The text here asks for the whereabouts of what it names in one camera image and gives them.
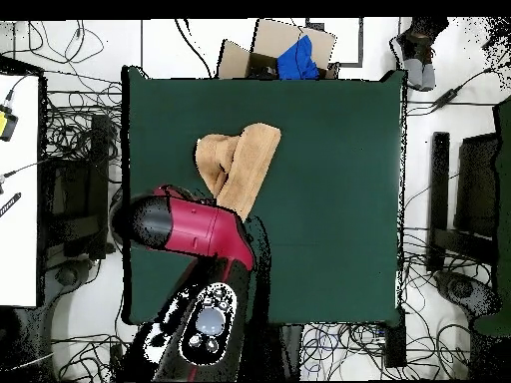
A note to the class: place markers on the tan terry towel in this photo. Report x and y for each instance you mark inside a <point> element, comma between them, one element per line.
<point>247,167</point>

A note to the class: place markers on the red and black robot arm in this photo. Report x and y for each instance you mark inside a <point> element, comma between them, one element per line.
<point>195,227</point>

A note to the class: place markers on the dark green table cloth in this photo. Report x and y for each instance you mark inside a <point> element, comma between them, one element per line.
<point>339,199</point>

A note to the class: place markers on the blue cloth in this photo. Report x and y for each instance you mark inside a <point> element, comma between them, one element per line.
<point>297,62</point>

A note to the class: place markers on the black chair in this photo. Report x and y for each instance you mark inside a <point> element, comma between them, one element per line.
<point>98,159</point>
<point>439,179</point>

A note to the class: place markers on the open cardboard box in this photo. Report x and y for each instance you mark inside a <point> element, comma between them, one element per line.
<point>275,38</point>

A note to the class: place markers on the black power strip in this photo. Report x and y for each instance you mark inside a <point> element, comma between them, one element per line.
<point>395,343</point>

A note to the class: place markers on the person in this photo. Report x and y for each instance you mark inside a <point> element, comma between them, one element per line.
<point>417,72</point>

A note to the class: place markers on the black power adapter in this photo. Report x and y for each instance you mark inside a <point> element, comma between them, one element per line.
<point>446,98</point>

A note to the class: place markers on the white desk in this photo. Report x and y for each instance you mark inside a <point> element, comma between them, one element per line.
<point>20,239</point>

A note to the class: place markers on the black striped bar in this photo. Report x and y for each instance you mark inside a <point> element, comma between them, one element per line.
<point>10,204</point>

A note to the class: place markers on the yellow and black device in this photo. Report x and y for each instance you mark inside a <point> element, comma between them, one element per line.
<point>10,125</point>

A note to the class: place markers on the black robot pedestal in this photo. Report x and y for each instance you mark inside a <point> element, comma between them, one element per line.
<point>291,351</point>

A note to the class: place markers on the black square frame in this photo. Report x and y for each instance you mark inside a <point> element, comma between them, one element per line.
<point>361,40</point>

